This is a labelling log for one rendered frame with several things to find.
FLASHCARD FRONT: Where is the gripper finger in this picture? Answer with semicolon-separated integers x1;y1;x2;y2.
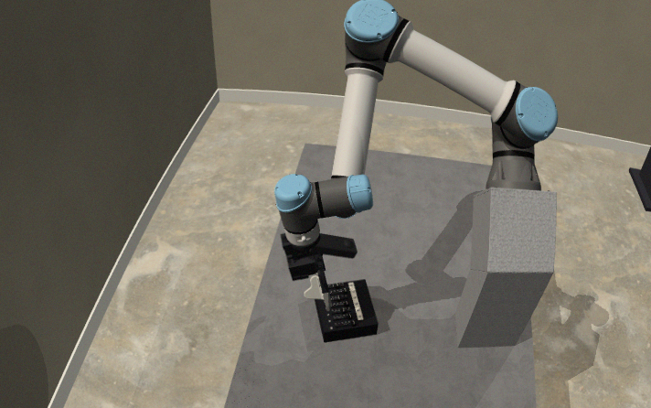
304;266;331;311

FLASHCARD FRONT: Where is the black lighting desk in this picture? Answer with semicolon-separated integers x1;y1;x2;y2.
315;279;379;342

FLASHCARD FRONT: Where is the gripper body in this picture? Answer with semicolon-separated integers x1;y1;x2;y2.
281;233;326;281

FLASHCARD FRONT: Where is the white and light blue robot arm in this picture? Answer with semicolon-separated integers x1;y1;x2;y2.
274;0;558;258

